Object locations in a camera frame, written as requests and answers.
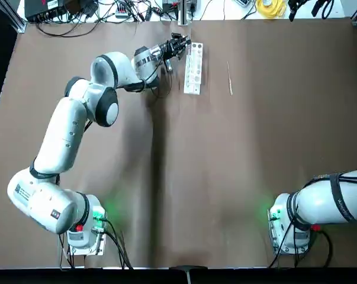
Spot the white test tube rack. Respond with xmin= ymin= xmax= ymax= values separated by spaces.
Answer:
xmin=183 ymin=42 xmax=204 ymax=95

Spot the black desk cable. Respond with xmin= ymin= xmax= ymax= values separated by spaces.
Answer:
xmin=35 ymin=19 xmax=101 ymax=38

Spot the black base cable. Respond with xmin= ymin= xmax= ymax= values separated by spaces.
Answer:
xmin=102 ymin=217 xmax=134 ymax=270
xmin=310 ymin=229 xmax=335 ymax=269

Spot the yellow plastic container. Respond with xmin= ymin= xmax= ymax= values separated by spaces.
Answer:
xmin=256 ymin=0 xmax=287 ymax=18

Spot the black computer box red logo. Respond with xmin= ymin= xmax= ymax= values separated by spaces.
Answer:
xmin=24 ymin=0 xmax=66 ymax=22

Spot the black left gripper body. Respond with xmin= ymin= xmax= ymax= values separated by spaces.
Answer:
xmin=161 ymin=40 xmax=179 ymax=59

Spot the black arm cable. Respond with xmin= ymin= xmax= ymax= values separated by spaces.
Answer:
xmin=123 ymin=57 xmax=172 ymax=99

